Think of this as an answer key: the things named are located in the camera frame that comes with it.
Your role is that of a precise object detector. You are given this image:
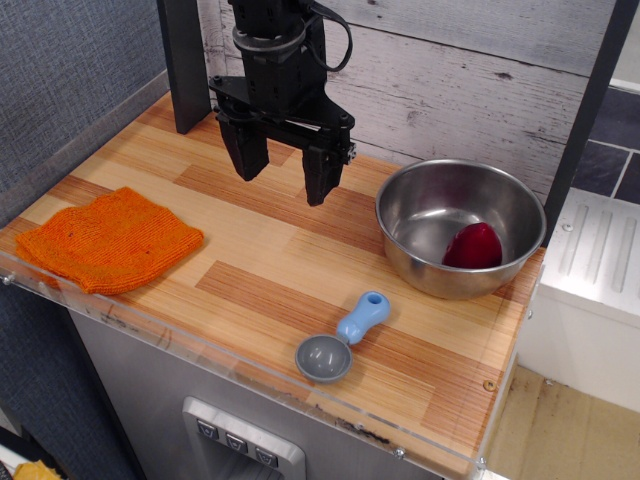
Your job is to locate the blue grey ice cream scoop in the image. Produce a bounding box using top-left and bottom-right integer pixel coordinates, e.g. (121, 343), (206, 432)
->
(294, 291), (391, 384)

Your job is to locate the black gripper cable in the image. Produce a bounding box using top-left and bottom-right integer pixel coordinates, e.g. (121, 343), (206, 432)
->
(299, 0), (354, 73)

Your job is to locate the grey dispenser button panel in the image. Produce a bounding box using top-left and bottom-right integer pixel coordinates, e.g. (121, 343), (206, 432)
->
(182, 396), (307, 479)

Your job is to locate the red plastic fruit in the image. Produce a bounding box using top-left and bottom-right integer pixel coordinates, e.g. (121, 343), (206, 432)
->
(442, 222), (502, 269)

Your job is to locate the yellow object at corner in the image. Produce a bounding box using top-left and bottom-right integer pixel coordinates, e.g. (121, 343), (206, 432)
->
(13, 461), (62, 480)

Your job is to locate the white toy sink unit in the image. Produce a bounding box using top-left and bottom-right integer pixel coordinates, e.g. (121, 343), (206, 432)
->
(517, 189), (639, 411)

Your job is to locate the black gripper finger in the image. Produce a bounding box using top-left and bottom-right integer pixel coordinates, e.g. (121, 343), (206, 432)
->
(217, 112), (269, 181)
(302, 145), (345, 207)

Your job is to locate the clear acrylic front guard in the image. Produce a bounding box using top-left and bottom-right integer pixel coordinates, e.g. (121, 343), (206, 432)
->
(1, 254), (490, 464)

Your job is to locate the dark grey post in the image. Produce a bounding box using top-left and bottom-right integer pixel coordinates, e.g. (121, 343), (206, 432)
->
(542, 0), (639, 248)
(157, 0), (211, 134)

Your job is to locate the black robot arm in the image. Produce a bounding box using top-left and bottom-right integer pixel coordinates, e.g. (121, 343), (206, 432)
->
(209, 1), (355, 206)

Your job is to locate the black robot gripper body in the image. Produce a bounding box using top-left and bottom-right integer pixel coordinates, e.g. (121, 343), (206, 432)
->
(209, 29), (355, 164)

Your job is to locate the dark grey left post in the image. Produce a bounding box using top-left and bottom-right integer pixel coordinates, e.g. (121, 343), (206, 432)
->
(157, 0), (211, 134)

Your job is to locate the orange knitted towel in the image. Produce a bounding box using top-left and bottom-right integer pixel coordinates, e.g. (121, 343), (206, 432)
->
(15, 187), (204, 295)

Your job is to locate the dark grey right post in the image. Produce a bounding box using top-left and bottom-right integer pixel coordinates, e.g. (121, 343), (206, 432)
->
(542, 0), (639, 248)

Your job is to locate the silver toy fridge cabinet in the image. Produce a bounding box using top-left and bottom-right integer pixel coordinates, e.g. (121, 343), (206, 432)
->
(71, 312), (486, 479)

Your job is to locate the stainless steel bowl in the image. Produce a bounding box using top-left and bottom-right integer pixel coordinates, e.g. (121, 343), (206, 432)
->
(375, 159), (546, 300)

